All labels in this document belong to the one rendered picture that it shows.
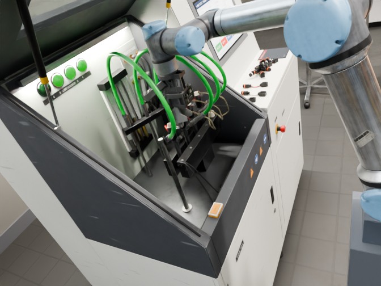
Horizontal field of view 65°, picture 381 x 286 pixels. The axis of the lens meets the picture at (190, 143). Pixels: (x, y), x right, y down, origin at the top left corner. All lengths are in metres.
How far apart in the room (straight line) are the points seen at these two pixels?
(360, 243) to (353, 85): 0.55
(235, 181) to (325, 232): 1.14
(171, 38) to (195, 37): 0.07
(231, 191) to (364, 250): 0.42
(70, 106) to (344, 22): 0.88
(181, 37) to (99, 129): 0.56
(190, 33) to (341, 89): 0.40
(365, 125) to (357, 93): 0.07
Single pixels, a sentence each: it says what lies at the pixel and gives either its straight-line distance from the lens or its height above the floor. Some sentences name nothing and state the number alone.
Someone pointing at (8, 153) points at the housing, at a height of 1.22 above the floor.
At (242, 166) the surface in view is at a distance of 1.07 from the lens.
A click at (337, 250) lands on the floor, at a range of 2.00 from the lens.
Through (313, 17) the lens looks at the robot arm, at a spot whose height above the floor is 1.48.
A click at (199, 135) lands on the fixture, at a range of 1.23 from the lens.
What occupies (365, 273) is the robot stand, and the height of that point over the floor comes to 0.69.
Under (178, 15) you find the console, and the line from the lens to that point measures 1.33.
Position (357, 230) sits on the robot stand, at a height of 0.80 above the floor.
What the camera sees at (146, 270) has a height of 0.69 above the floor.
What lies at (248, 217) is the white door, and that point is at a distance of 1.19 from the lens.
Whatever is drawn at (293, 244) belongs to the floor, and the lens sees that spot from 2.01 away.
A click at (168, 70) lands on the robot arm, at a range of 0.94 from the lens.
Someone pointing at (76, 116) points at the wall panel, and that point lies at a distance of 1.15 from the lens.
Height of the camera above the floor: 1.64
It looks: 33 degrees down
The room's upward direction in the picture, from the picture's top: 18 degrees counter-clockwise
